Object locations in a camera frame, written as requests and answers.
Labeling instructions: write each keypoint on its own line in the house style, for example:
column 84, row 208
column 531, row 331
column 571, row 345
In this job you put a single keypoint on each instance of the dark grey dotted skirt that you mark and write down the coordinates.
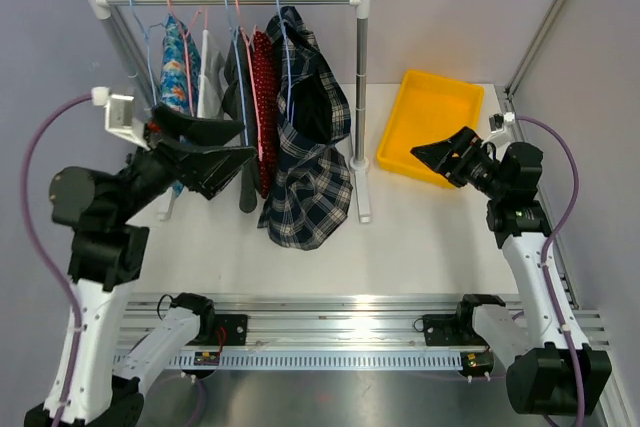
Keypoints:
column 250, row 177

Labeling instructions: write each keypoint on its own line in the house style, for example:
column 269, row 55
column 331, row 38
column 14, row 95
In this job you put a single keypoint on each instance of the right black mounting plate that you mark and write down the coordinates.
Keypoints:
column 442, row 330

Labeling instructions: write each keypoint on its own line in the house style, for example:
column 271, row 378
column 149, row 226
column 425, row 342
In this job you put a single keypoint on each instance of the blue floral skirt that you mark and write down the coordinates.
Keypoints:
column 175, row 67

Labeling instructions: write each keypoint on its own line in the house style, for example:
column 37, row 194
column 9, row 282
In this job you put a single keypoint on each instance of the plaid skirt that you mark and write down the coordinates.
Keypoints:
column 311, row 194

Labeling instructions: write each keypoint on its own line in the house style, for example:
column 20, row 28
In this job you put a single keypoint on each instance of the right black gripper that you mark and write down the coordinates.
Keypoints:
column 441, row 156

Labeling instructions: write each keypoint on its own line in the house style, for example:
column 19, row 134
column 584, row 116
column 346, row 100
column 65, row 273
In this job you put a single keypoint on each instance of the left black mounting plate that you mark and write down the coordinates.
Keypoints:
column 225, row 329

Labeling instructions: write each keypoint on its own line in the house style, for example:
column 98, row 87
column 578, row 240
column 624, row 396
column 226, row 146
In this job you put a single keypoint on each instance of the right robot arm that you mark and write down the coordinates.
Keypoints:
column 551, row 368

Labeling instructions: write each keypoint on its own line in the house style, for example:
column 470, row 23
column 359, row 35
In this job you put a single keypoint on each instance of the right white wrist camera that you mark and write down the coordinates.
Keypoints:
column 500, row 128

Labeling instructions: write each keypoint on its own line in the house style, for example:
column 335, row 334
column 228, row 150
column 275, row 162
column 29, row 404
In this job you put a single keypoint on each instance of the blue hanger of plaid skirt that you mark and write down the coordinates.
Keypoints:
column 289, row 102

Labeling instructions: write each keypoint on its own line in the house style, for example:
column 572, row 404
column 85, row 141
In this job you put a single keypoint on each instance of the silver clothes rack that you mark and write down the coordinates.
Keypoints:
column 359, row 163

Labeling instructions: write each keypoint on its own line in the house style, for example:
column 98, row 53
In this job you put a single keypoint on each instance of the pink hanger of white skirt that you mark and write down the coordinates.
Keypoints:
column 186, row 47

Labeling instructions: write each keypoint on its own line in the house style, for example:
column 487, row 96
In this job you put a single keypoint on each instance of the red dotted skirt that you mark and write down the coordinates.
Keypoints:
column 266, row 88

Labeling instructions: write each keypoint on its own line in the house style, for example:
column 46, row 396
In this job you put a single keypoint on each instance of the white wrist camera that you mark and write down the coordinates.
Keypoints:
column 120, row 119
column 500, row 128

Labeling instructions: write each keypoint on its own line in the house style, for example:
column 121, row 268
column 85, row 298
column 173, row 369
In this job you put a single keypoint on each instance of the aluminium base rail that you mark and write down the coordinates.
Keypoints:
column 335, row 322

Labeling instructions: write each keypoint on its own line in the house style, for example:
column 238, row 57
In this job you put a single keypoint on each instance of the white skirt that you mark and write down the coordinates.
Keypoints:
column 210, row 96

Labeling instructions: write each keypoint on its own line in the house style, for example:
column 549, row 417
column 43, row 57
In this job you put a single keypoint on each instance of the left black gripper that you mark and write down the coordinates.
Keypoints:
column 202, row 167

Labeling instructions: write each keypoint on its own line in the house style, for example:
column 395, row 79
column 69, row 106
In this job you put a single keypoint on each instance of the blue hanger of grey skirt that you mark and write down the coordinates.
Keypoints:
column 234, row 101

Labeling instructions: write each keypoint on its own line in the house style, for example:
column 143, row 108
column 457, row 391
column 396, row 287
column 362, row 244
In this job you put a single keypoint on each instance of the yellow plastic bin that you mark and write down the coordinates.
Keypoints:
column 428, row 108

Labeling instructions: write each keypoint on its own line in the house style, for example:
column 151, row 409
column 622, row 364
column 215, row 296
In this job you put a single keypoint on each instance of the white slotted cable duct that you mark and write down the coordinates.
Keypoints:
column 290, row 360

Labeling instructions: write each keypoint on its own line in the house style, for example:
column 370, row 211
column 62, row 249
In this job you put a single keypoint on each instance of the pink hanger of red skirt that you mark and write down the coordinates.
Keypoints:
column 247, row 44

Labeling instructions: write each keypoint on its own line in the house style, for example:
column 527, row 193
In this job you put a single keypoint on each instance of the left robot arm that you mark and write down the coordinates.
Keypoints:
column 107, row 252

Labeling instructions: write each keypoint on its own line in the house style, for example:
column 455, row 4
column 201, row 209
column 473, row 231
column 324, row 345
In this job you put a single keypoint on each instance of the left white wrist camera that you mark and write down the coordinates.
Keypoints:
column 120, row 119

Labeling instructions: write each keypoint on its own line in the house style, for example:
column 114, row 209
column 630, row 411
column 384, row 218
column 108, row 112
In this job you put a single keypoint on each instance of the black mounting plate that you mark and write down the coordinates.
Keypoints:
column 225, row 329
column 442, row 330

